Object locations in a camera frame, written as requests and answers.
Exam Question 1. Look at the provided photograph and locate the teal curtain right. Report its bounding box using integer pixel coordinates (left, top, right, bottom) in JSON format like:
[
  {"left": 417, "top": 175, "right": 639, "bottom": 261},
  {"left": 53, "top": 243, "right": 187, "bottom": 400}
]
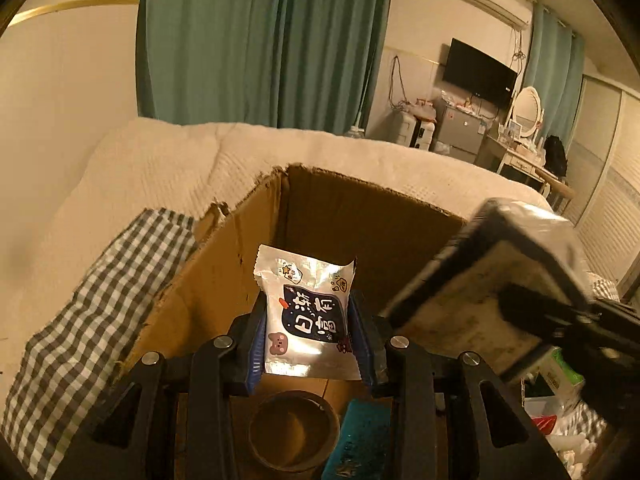
[{"left": 523, "top": 2, "right": 586, "bottom": 148}]

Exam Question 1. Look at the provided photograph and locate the black wall television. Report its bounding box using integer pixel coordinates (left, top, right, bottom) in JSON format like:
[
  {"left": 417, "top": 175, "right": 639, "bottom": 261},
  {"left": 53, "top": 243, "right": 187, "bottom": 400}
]
[{"left": 442, "top": 38, "right": 518, "bottom": 110}]

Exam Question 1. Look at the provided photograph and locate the wooden vanity desk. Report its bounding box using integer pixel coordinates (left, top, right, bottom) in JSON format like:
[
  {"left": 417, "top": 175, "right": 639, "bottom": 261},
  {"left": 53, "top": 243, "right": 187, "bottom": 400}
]
[{"left": 474, "top": 136, "right": 576, "bottom": 214}]

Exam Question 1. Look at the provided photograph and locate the cardboard box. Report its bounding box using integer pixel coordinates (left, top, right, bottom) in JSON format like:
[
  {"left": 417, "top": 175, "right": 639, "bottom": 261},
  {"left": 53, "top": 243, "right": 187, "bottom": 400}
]
[{"left": 122, "top": 166, "right": 462, "bottom": 479}]

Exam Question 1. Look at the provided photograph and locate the checkered bed sheet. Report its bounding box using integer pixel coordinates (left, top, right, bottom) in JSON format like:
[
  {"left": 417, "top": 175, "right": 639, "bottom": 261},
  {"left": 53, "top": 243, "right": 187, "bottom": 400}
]
[{"left": 1, "top": 208, "right": 195, "bottom": 479}]

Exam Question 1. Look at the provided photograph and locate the grey box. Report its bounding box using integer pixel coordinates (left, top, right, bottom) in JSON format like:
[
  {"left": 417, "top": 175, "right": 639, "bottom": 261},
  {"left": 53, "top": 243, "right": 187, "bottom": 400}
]
[{"left": 383, "top": 198, "right": 594, "bottom": 374}]

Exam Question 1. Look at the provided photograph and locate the round vanity mirror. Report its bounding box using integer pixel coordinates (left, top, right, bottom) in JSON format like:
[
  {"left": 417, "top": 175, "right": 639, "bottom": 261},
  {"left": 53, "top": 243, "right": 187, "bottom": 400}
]
[{"left": 508, "top": 86, "right": 544, "bottom": 138}]

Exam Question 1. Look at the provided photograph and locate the teal curtain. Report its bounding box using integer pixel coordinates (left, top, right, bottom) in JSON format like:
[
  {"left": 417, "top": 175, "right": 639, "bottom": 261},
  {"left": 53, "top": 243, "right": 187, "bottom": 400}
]
[
  {"left": 523, "top": 2, "right": 586, "bottom": 148},
  {"left": 136, "top": 0, "right": 390, "bottom": 134}
]

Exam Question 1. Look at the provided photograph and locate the green white medicine box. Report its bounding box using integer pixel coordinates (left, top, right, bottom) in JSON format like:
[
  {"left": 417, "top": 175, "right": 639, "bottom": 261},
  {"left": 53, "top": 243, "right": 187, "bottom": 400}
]
[{"left": 522, "top": 348, "right": 585, "bottom": 417}]

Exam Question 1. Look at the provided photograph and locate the white louvered wardrobe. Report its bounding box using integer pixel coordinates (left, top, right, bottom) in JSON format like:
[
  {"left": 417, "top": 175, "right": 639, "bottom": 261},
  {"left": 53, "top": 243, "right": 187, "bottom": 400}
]
[{"left": 564, "top": 76, "right": 639, "bottom": 283}]

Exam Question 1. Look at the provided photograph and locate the teal curtain left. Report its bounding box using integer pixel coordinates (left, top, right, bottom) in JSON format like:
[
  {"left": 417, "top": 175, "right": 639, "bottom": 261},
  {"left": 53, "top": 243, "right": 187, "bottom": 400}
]
[{"left": 136, "top": 0, "right": 390, "bottom": 134}]

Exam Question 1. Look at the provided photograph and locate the cream quilted blanket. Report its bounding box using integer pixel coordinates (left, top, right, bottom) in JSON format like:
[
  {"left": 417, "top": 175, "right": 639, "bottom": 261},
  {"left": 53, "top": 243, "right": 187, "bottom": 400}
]
[{"left": 19, "top": 116, "right": 557, "bottom": 340}]

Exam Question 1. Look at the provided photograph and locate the brown tape roll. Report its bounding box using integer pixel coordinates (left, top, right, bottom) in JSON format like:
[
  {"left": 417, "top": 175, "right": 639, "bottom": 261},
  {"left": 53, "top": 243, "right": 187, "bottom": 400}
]
[{"left": 248, "top": 390, "right": 340, "bottom": 474}]

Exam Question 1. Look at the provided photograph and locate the black bag on chair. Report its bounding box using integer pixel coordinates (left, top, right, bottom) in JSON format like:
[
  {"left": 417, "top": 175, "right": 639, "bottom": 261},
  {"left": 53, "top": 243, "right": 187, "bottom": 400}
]
[{"left": 544, "top": 136, "right": 567, "bottom": 179}]

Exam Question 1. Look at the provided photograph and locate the grey mini fridge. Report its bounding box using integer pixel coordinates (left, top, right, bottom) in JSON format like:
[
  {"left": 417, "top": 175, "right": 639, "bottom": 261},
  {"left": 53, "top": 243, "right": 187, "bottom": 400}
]
[{"left": 432, "top": 103, "right": 485, "bottom": 164}]

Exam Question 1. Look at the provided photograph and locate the silver snack pouch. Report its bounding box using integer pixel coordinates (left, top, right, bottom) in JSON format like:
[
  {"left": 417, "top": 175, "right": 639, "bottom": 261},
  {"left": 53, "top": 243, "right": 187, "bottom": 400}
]
[{"left": 254, "top": 245, "right": 360, "bottom": 380}]

